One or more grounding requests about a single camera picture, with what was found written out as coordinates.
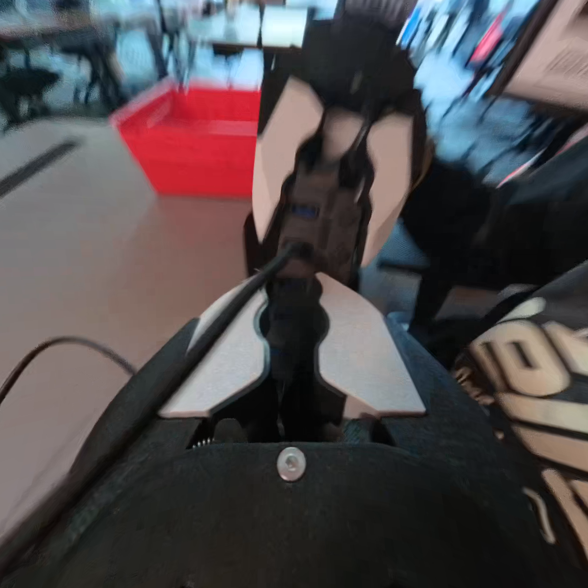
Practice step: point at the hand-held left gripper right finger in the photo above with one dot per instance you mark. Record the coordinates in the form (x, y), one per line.
(367, 363)

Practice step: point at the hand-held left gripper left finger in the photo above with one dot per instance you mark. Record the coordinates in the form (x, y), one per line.
(220, 363)

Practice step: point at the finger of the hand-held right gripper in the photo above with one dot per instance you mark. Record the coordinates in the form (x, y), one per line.
(280, 138)
(390, 174)

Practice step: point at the dark grey usb hub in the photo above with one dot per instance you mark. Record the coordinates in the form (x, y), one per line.
(321, 206)

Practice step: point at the red plastic bin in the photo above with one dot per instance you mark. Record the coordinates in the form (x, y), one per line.
(197, 147)

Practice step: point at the person's black printed shirt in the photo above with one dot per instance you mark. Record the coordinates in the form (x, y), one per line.
(528, 367)

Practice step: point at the cardboard box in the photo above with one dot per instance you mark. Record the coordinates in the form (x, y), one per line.
(551, 50)

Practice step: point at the black office chair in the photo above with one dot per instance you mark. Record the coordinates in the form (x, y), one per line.
(27, 87)

